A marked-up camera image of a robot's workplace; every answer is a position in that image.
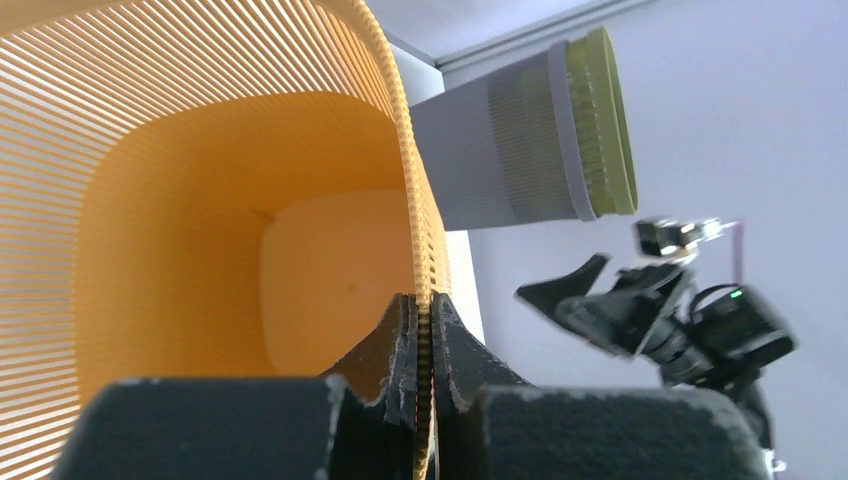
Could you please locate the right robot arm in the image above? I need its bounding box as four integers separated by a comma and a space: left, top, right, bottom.
516, 254, 797, 452

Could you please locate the grey plastic basket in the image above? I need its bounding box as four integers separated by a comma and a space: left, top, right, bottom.
410, 41, 599, 231

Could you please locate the yellow plastic basket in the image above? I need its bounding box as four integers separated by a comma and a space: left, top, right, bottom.
1, 1, 451, 479

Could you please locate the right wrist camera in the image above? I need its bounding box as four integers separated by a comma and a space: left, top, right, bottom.
633, 217, 740, 261

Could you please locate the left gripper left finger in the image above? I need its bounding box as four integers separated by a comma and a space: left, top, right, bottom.
52, 294, 416, 479

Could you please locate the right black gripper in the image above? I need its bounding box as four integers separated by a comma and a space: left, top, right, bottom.
515, 253, 693, 361

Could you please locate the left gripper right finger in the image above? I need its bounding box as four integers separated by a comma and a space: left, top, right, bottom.
431, 294, 770, 480

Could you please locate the green plastic basket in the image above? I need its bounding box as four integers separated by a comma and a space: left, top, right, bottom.
565, 27, 639, 216

